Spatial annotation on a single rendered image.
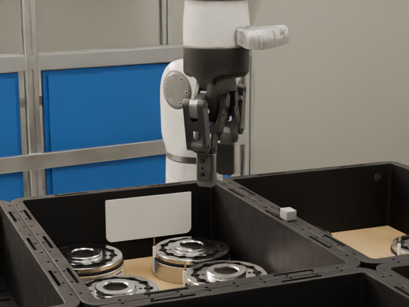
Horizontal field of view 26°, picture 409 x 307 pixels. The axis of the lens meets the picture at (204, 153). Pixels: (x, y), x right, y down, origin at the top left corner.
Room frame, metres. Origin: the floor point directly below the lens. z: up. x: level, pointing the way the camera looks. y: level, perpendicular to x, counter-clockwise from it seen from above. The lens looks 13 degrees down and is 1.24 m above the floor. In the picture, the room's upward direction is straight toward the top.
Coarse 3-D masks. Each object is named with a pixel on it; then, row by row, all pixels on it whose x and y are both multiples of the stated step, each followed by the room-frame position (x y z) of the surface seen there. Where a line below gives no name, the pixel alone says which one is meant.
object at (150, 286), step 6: (102, 276) 1.02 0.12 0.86; (108, 276) 1.02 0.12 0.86; (114, 276) 1.02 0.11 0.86; (120, 276) 1.02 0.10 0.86; (126, 276) 1.02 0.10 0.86; (132, 276) 1.02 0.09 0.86; (84, 282) 1.00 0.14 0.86; (90, 282) 1.00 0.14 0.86; (96, 282) 1.00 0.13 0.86; (138, 282) 1.00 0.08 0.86; (144, 282) 1.00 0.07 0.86; (150, 282) 1.00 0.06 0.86; (90, 288) 0.98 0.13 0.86; (138, 288) 0.98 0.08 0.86; (144, 288) 0.98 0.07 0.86; (150, 288) 0.99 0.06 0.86; (156, 288) 0.98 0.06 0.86; (96, 294) 0.96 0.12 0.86
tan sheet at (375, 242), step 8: (336, 232) 1.30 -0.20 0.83; (344, 232) 1.30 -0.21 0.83; (352, 232) 1.30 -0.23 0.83; (360, 232) 1.30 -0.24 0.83; (368, 232) 1.30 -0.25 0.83; (376, 232) 1.30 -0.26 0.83; (384, 232) 1.30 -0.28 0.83; (392, 232) 1.30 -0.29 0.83; (400, 232) 1.30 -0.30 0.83; (344, 240) 1.26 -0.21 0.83; (352, 240) 1.26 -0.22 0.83; (360, 240) 1.26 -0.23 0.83; (368, 240) 1.26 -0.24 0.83; (376, 240) 1.26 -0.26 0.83; (384, 240) 1.26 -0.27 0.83; (392, 240) 1.26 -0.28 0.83; (360, 248) 1.22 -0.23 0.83; (368, 248) 1.22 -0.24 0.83; (376, 248) 1.22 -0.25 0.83; (384, 248) 1.22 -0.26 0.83; (368, 256) 1.18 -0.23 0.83; (376, 256) 1.18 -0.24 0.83; (384, 256) 1.18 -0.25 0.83
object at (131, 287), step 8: (104, 280) 0.99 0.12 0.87; (112, 280) 0.99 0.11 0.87; (120, 280) 0.99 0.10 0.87; (128, 280) 0.99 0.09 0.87; (96, 288) 0.97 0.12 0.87; (104, 288) 0.98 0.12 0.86; (128, 288) 0.97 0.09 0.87; (136, 288) 0.98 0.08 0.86; (104, 296) 0.95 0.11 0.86; (112, 296) 0.95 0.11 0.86
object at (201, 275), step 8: (200, 264) 1.06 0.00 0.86; (208, 264) 1.06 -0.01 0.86; (240, 264) 1.07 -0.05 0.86; (248, 264) 1.06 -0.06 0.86; (192, 272) 1.03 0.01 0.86; (200, 272) 1.03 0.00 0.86; (248, 272) 1.03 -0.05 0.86; (256, 272) 1.04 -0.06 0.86; (264, 272) 1.03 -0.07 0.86; (192, 280) 1.01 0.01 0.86; (200, 280) 1.01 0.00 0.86; (208, 280) 1.01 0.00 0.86; (216, 280) 1.01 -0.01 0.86
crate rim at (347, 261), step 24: (72, 192) 1.16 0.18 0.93; (96, 192) 1.16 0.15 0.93; (120, 192) 1.17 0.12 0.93; (240, 192) 1.16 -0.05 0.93; (24, 216) 1.05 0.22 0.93; (264, 216) 1.06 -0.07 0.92; (48, 240) 0.95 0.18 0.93; (312, 240) 0.95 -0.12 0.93; (336, 264) 0.87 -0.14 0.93; (72, 288) 0.80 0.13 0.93; (192, 288) 0.80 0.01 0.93
